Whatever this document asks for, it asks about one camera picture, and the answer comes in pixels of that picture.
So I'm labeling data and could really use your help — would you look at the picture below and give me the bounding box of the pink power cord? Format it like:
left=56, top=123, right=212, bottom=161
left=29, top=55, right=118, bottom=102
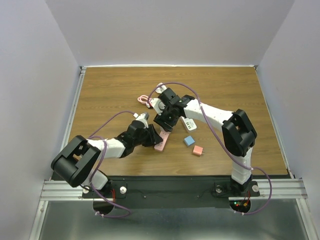
left=136, top=94, right=151, bottom=105

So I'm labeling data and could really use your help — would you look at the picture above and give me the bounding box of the pink power strip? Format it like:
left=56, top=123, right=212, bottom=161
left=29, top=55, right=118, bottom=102
left=154, top=128, right=170, bottom=152

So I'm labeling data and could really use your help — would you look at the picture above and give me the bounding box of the white power strip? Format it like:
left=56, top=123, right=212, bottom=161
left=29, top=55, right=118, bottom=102
left=180, top=116, right=197, bottom=133

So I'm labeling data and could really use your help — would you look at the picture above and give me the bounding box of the blue usb charger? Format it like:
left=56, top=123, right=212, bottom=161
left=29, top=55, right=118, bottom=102
left=183, top=135, right=195, bottom=147

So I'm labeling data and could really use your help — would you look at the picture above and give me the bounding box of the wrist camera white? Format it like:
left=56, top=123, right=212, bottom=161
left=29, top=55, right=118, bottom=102
left=146, top=98, right=166, bottom=116
left=133, top=112, right=150, bottom=128

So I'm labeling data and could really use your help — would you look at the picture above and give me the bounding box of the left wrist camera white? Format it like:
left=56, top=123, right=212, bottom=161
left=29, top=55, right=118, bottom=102
left=133, top=112, right=150, bottom=128

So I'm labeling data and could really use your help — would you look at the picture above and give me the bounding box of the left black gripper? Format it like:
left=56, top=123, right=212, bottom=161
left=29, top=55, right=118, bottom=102
left=133, top=124, right=163, bottom=147

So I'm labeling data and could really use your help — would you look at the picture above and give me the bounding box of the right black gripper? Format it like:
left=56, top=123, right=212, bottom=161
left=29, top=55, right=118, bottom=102
left=153, top=104, right=179, bottom=132

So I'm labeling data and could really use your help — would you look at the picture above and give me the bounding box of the pink usb charger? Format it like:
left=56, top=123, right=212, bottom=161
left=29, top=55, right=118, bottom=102
left=192, top=145, right=205, bottom=157

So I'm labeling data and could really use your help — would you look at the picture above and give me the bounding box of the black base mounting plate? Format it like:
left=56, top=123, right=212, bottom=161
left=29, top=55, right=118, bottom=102
left=82, top=175, right=266, bottom=210

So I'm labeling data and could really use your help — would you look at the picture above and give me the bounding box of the aluminium frame rail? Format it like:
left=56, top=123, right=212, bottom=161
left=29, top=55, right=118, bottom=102
left=39, top=174, right=88, bottom=201

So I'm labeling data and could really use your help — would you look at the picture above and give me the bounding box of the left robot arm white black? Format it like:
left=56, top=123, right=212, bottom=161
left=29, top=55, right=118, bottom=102
left=51, top=120, right=163, bottom=197

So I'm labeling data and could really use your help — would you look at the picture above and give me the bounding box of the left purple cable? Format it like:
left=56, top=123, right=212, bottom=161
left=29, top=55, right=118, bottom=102
left=87, top=110, right=132, bottom=218

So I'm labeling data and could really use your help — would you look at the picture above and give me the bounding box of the white power cord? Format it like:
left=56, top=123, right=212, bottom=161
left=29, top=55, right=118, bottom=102
left=154, top=82, right=168, bottom=95

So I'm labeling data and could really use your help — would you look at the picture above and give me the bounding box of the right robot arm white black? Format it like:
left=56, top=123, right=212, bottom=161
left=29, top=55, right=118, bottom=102
left=147, top=88, right=257, bottom=195

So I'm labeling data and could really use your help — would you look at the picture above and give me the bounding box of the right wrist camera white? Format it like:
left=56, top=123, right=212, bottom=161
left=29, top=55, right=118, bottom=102
left=146, top=98, right=166, bottom=116

